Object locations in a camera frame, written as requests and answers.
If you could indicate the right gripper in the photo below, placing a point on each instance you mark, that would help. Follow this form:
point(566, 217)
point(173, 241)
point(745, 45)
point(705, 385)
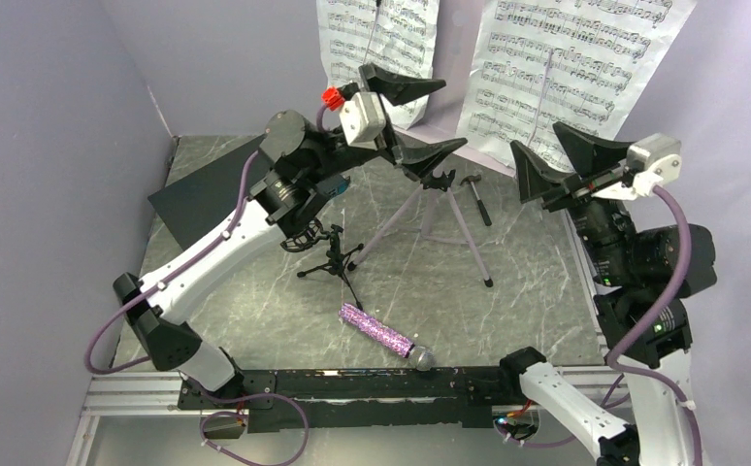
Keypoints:
point(586, 151)

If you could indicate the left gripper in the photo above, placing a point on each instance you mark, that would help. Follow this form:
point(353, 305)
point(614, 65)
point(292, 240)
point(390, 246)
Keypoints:
point(415, 161)

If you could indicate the sheet music top page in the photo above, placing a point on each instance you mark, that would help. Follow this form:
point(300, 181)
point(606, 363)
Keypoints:
point(397, 36)

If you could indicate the sheet music page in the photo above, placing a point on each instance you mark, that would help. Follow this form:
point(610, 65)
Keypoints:
point(397, 36)
point(582, 62)

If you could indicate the purple glitter microphone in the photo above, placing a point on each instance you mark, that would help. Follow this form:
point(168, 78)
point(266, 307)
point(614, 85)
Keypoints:
point(419, 357)

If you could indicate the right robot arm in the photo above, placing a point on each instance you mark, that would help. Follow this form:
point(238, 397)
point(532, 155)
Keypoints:
point(648, 259)

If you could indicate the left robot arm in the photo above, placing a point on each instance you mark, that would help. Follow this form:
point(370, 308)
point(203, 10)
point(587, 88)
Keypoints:
point(307, 166)

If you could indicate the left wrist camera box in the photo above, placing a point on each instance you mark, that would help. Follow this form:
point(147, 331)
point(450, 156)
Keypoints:
point(362, 116)

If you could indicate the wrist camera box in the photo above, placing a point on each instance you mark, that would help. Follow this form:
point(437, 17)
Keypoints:
point(362, 116)
point(652, 161)

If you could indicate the black handled hammer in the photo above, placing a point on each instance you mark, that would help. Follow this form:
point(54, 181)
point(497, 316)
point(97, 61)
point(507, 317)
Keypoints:
point(472, 181)

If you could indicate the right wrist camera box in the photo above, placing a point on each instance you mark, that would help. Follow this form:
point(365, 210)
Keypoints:
point(652, 161)

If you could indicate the black network switch box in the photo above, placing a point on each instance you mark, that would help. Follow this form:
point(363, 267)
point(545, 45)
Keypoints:
point(202, 187)

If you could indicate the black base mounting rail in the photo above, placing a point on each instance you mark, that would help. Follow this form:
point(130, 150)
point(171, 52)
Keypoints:
point(469, 396)

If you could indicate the aluminium frame rail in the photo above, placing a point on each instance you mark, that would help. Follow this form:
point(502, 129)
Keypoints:
point(133, 394)

